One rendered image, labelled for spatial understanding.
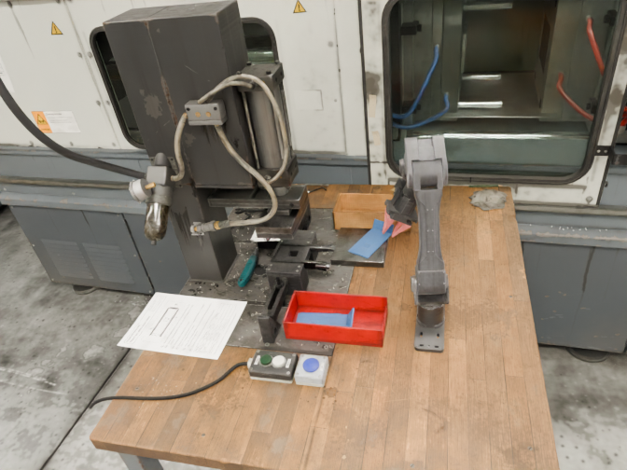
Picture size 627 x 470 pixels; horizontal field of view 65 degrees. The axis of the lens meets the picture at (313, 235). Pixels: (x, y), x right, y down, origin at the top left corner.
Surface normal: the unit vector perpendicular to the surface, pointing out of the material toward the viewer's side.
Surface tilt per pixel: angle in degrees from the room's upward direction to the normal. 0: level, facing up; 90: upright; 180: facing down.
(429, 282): 65
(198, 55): 90
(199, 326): 1
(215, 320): 1
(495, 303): 0
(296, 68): 90
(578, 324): 90
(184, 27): 90
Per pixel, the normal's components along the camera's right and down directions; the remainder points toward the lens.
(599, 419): -0.11, -0.80
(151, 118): -0.22, 0.59
